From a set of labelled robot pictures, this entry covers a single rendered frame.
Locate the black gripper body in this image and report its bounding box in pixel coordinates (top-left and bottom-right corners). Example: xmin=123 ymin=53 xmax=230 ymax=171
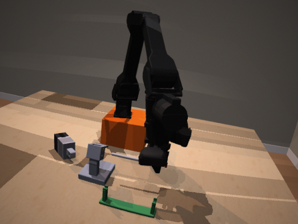
xmin=138 ymin=117 xmax=168 ymax=167

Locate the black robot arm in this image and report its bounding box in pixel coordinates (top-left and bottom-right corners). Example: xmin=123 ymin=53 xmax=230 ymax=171
xmin=112 ymin=10 xmax=192 ymax=147

